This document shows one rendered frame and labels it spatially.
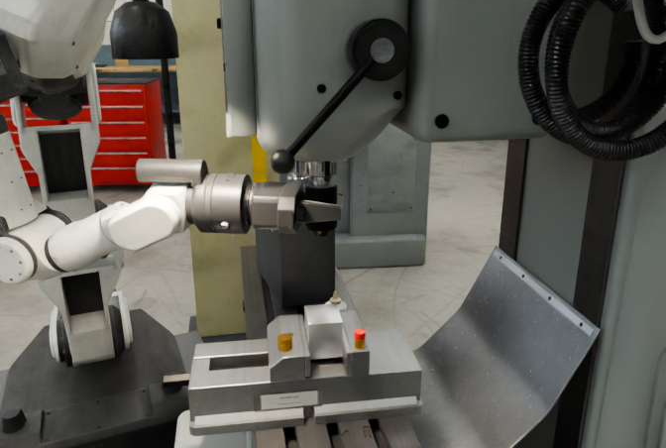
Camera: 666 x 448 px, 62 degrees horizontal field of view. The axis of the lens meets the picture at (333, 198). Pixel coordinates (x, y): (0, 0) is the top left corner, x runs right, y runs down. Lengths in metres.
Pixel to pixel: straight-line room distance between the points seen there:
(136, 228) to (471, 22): 0.52
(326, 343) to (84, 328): 0.85
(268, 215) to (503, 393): 0.47
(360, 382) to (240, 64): 0.49
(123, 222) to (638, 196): 0.69
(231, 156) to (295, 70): 1.89
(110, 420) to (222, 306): 1.38
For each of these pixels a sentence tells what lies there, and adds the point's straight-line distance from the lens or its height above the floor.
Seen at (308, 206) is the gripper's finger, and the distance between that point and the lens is 0.79.
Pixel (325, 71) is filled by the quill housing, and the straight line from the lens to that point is 0.68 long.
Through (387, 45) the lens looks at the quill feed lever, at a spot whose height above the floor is 1.46.
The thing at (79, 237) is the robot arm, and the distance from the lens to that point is 0.93.
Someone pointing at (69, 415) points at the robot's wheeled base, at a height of 0.59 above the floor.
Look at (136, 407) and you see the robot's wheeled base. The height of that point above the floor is 0.59.
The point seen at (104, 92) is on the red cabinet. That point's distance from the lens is 5.39.
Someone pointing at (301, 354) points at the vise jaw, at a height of 1.03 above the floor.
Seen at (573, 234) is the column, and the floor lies 1.18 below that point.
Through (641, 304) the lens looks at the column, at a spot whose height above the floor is 1.13.
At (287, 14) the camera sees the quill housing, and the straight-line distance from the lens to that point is 0.68.
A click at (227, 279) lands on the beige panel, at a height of 0.33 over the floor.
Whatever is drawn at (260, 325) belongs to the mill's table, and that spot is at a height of 0.92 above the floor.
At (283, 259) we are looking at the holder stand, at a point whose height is 1.03.
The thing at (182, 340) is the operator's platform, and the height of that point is 0.40.
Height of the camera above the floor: 1.48
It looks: 17 degrees down
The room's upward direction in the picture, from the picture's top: straight up
